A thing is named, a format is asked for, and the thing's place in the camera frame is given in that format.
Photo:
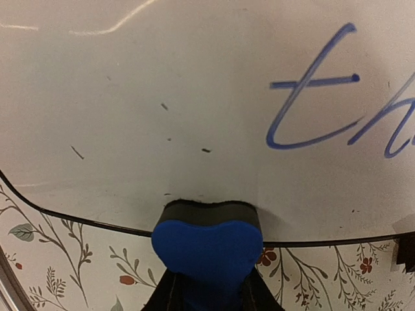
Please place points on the blue whiteboard eraser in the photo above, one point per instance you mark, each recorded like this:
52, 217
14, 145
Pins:
212, 247

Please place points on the white whiteboard black frame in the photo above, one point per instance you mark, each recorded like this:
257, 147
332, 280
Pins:
305, 109

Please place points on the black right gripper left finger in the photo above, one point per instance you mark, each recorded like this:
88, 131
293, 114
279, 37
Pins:
168, 294

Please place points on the floral patterned table mat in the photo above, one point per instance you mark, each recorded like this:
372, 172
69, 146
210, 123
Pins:
63, 265

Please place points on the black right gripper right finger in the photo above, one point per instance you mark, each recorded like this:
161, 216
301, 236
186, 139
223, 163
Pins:
256, 296

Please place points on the black whiteboard stand foot left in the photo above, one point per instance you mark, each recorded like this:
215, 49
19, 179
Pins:
405, 252

